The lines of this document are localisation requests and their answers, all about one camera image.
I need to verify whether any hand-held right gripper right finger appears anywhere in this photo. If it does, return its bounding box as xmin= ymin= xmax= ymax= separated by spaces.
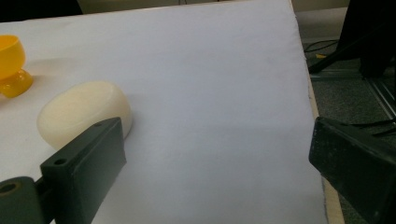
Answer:
xmin=308 ymin=116 xmax=396 ymax=224

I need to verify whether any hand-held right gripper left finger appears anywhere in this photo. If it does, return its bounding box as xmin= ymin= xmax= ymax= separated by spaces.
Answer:
xmin=40 ymin=117 xmax=128 ymax=224

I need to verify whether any cream white oval soap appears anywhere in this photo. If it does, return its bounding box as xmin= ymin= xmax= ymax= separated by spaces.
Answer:
xmin=36 ymin=80 xmax=134 ymax=151

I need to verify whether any black metal stand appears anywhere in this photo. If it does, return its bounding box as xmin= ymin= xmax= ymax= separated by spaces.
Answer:
xmin=307 ymin=0 xmax=396 ymax=79

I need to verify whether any yellow plastic goblet cup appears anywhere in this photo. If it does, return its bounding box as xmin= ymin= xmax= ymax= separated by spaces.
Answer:
xmin=0 ymin=35 xmax=35 ymax=99

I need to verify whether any aluminium floor rail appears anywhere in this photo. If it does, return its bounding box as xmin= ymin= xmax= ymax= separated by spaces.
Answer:
xmin=309 ymin=72 xmax=396 ymax=120

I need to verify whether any black cable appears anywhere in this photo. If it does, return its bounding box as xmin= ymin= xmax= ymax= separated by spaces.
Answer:
xmin=304 ymin=38 xmax=340 ymax=54

